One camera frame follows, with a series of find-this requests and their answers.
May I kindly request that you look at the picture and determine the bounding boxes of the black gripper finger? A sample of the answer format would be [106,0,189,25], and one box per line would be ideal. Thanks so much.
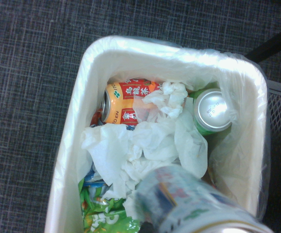
[140,220,156,233]

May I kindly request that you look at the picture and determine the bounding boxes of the slim silver blue drink can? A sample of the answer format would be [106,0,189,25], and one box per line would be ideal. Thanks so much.
[133,165,275,233]

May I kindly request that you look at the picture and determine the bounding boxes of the white plastic trash bin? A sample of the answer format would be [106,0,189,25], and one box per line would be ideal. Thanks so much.
[44,35,269,233]

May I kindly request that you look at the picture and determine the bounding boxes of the clear plastic bin liner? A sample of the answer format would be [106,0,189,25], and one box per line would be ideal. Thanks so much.
[53,36,272,220]

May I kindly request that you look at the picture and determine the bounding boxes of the orange tea can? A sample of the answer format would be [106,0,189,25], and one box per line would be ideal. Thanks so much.
[100,78,166,127]

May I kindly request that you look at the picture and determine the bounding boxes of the green can silver bottom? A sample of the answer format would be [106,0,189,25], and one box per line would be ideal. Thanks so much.
[188,82,233,137]

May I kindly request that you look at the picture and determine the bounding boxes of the green snack wrapper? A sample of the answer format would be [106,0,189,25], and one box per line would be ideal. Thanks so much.
[78,178,141,233]

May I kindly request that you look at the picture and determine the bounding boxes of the blue white wrapper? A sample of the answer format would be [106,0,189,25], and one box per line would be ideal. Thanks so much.
[83,162,112,188]

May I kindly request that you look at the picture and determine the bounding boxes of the large white crumpled tissue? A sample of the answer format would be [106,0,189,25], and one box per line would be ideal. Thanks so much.
[81,113,209,214]

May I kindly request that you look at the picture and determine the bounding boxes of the red snack wrapper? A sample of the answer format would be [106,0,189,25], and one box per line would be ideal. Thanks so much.
[89,108,105,127]

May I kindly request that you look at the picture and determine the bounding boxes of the small white crumpled tissue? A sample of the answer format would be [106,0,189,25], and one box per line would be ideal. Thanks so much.
[141,81,189,120]

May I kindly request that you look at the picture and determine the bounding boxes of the wooden coffee table black legs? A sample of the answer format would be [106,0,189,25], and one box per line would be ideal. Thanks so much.
[246,23,281,64]

